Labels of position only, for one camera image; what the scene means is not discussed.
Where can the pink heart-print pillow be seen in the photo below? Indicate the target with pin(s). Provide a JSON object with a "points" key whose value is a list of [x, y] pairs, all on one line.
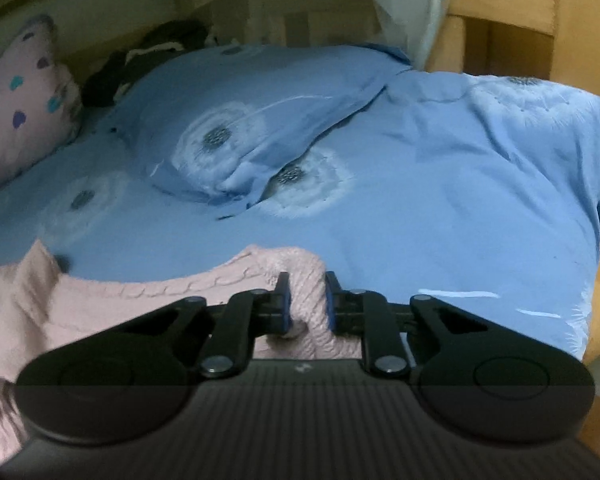
{"points": [[40, 102]]}

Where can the blue dandelion pillow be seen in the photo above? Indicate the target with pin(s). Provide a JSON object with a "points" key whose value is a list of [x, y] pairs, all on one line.
{"points": [[215, 125]]}

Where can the pink knitted sweater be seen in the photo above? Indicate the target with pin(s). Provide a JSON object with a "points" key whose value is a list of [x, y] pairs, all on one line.
{"points": [[42, 308]]}

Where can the black and white garment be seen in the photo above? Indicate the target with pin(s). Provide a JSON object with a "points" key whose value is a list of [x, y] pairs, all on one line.
{"points": [[125, 67]]}

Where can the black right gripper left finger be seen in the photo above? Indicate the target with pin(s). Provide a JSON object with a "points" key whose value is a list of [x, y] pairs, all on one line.
{"points": [[246, 316]]}

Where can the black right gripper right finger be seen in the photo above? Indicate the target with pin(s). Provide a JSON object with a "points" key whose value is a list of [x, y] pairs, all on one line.
{"points": [[368, 316]]}

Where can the blue dandelion bed sheet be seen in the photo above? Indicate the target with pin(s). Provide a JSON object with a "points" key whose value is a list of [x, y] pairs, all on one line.
{"points": [[481, 190]]}

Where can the wooden chair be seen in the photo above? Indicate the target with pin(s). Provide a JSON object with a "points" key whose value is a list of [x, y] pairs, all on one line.
{"points": [[574, 25]]}

